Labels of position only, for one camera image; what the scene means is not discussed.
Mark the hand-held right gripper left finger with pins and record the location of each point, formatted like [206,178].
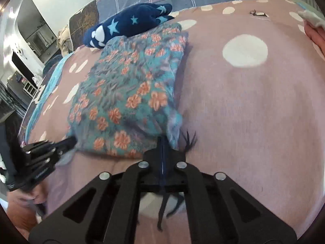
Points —
[152,162]

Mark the white arched doorway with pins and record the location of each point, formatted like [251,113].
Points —
[35,30]

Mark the blue knit blanket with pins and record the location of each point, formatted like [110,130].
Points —
[52,64]

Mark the pink polka dot blanket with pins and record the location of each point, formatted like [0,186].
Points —
[241,119]

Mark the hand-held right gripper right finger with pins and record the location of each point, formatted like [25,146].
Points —
[174,162]

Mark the dark tree print pillow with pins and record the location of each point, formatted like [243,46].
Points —
[83,20]

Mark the teal floral garment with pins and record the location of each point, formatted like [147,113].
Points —
[121,89]

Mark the beige crumpled cloth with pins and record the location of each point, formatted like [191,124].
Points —
[64,39]

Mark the white cloth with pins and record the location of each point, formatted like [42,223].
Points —
[311,17]

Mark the navy star print garment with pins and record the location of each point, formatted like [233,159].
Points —
[121,22]

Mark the navy and turquoise quilt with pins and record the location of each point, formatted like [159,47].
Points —
[48,86]

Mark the person's left hand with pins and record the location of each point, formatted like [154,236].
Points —
[22,208]

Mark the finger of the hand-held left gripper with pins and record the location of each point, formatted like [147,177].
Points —
[43,161]
[50,144]

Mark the dark cabinet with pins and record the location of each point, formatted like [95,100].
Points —
[12,94]

